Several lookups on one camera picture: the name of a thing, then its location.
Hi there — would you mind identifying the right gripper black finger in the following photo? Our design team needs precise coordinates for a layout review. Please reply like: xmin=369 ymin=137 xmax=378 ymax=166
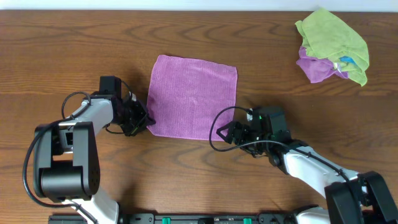
xmin=216 ymin=130 xmax=233 ymax=144
xmin=216 ymin=121 xmax=239 ymax=137

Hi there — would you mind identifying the purple microfibre cloth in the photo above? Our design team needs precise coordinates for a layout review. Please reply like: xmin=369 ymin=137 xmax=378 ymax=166
xmin=147 ymin=55 xmax=238 ymax=141

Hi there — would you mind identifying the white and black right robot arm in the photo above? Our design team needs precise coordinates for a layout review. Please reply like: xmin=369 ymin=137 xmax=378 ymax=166
xmin=216 ymin=119 xmax=397 ymax=223

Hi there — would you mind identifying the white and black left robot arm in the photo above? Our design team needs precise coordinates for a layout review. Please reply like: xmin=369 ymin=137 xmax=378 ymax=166
xmin=28 ymin=93 xmax=155 ymax=223

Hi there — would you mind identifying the green microfibre cloth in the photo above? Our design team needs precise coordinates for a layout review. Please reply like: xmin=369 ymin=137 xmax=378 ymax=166
xmin=295 ymin=8 xmax=369 ymax=86

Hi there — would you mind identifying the blue cloth in pile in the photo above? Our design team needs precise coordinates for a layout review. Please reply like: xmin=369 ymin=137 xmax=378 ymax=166
xmin=340 ymin=56 xmax=356 ymax=65

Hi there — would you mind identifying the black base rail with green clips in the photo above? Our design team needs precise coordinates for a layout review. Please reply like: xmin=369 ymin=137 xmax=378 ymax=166
xmin=48 ymin=212 xmax=299 ymax=224

